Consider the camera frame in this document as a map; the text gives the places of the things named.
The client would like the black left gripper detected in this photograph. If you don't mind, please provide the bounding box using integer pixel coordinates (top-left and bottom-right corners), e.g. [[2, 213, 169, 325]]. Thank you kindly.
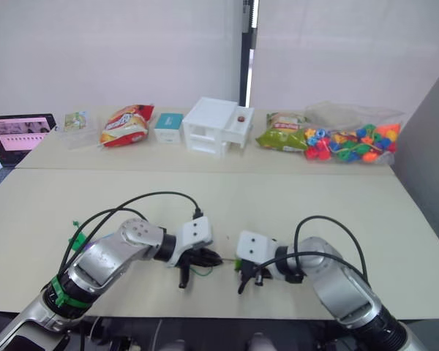
[[175, 248, 224, 290]]

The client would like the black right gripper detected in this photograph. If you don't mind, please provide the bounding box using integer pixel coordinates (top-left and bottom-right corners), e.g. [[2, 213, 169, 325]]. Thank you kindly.
[[237, 259, 274, 295]]

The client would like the green lace with grey tip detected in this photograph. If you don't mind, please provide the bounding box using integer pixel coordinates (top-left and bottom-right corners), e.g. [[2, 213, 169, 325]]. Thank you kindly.
[[189, 257, 239, 279]]

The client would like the clear bag of coloured blocks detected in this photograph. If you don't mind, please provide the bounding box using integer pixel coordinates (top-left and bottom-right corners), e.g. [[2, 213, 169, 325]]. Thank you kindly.
[[302, 101, 406, 166]]

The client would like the grey rounded shape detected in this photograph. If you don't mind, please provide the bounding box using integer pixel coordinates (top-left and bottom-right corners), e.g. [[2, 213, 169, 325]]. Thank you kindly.
[[246, 331, 277, 351]]

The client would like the white drawer cabinet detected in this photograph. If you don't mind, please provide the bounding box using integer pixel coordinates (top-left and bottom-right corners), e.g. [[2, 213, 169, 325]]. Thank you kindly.
[[182, 96, 256, 161]]

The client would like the teal and white small box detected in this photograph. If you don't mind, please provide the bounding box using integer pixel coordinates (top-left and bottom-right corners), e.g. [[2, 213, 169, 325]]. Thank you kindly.
[[154, 112, 185, 145]]

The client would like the green snack bag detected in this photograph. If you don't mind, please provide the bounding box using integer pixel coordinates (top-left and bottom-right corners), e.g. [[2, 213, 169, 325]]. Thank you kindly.
[[255, 112, 312, 153]]

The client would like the red snack bag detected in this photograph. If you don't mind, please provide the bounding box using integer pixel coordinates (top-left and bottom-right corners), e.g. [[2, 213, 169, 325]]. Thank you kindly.
[[99, 103, 156, 148]]

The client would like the clear plastic box with card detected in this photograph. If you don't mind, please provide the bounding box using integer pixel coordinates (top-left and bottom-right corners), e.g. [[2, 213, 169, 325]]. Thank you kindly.
[[61, 110, 99, 150]]

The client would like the grey partition panel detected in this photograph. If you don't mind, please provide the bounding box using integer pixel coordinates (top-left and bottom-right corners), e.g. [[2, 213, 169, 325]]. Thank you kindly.
[[390, 54, 439, 323]]

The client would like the black laptop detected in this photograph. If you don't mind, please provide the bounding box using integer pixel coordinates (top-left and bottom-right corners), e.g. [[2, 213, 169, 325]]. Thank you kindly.
[[0, 113, 58, 168]]

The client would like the black window pillar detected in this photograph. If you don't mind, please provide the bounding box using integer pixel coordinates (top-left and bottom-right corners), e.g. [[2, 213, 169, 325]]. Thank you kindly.
[[239, 0, 260, 109]]

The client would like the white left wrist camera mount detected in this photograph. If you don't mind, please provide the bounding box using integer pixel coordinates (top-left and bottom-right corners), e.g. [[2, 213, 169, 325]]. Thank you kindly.
[[167, 216, 214, 268]]

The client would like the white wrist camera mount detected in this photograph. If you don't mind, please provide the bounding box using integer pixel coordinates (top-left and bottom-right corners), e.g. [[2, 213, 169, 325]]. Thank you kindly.
[[167, 216, 214, 268], [235, 230, 279, 272]]

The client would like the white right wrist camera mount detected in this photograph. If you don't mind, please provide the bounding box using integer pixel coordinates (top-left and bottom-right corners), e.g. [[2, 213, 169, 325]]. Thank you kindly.
[[235, 230, 279, 272]]

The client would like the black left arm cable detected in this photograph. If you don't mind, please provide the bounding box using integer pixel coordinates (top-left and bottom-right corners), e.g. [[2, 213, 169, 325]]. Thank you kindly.
[[57, 191, 205, 282]]

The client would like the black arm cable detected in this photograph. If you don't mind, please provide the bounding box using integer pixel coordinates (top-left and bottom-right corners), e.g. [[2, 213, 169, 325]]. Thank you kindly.
[[258, 215, 369, 283], [57, 191, 205, 282]]

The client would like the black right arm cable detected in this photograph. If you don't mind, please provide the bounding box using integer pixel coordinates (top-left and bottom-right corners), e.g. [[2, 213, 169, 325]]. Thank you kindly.
[[258, 215, 369, 283]]

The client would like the green cable tie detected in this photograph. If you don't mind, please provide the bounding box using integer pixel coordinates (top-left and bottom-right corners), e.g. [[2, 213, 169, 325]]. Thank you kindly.
[[53, 277, 93, 309], [68, 219, 88, 254]]

